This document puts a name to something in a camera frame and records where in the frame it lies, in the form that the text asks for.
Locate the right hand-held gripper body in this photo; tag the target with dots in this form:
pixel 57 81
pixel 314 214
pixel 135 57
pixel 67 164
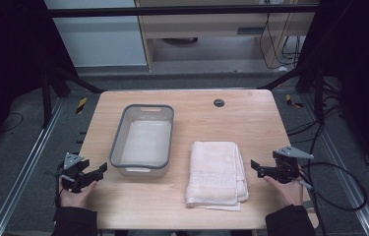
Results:
pixel 285 168

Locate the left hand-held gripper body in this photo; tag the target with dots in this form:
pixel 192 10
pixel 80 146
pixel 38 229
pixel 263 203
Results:
pixel 73 170

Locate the white towel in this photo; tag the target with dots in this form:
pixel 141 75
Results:
pixel 216 173

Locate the white basin with grey rim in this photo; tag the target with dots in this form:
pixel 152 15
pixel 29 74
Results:
pixel 146 141

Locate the person's left hand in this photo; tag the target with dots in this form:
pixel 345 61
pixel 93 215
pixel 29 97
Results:
pixel 73 196

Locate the person's right hand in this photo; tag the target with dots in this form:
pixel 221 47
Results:
pixel 288 193

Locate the yellow black striped tape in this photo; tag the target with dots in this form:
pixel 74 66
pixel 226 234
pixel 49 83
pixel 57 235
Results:
pixel 81 105
pixel 293 101

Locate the black metal stand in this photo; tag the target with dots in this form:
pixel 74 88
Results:
pixel 318 95
pixel 46 98

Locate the black round table grommet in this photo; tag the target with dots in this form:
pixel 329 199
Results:
pixel 218 103

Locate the dark curtain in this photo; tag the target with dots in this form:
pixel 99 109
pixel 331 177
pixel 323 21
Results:
pixel 359 65
pixel 8 65

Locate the white cabinet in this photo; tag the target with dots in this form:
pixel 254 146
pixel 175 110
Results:
pixel 100 36

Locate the light wooden desk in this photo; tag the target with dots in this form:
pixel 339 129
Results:
pixel 205 28

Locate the silver metal floor rail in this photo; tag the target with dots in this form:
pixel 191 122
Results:
pixel 346 170
pixel 31 157

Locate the black horizontal frame bar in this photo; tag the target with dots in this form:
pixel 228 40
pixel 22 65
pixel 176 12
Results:
pixel 172 11

